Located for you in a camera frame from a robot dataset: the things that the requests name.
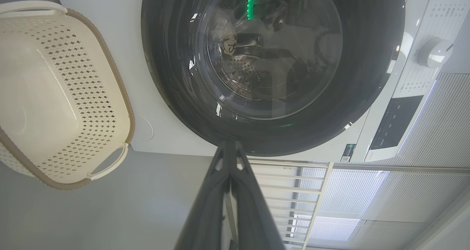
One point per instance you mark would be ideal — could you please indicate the cream perforated laundry basket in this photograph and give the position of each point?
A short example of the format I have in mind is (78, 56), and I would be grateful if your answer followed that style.
(40, 95)

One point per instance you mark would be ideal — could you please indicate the white washing machine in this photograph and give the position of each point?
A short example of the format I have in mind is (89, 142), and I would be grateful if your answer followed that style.
(121, 29)

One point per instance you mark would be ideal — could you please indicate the black display panel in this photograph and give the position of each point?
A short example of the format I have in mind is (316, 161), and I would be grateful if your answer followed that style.
(396, 121)

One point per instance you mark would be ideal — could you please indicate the round filter access cover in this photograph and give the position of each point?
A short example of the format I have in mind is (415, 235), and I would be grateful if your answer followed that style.
(147, 127)

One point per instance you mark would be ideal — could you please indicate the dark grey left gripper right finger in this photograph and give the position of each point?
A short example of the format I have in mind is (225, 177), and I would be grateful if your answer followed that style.
(253, 220)

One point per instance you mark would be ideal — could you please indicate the cream garment with black print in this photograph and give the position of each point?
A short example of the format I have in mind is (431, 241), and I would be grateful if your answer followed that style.
(226, 40)

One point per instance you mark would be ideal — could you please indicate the white metal railing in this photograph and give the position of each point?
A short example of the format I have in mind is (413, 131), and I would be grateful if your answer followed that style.
(323, 180)

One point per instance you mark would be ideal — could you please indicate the dark QR code sticker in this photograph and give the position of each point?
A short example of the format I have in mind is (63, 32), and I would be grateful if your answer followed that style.
(348, 152)

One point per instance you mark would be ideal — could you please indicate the white control knob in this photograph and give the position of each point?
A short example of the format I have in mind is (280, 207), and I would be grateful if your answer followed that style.
(433, 53)

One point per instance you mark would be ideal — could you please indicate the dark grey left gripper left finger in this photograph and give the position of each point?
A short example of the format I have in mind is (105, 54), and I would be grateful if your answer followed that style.
(205, 213)

